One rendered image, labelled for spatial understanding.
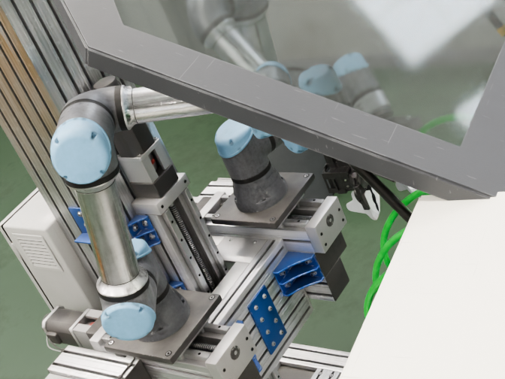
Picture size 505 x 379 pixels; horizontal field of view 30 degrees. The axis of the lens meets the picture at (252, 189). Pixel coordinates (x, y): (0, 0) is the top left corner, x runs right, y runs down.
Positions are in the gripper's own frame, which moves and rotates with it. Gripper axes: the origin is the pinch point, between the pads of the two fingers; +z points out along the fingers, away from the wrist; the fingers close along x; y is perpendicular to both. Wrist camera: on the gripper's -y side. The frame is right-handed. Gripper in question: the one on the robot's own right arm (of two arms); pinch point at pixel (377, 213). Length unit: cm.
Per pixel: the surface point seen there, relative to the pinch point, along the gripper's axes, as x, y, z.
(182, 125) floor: -249, 249, 123
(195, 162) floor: -210, 218, 123
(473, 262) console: 52, -41, -32
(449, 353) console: 69, -42, -32
